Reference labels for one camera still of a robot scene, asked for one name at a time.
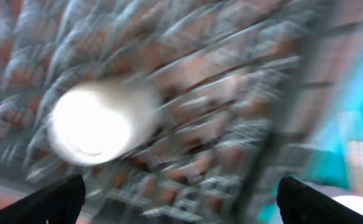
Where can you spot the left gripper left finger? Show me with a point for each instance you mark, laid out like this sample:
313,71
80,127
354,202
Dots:
58,203

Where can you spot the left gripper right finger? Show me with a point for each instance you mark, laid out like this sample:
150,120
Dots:
307,203

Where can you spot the white paper cup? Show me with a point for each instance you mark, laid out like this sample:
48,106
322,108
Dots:
96,122

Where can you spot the grey plastic dishwasher rack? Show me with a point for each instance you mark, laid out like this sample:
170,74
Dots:
216,66

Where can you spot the teal plastic tray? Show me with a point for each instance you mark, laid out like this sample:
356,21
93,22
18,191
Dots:
318,133

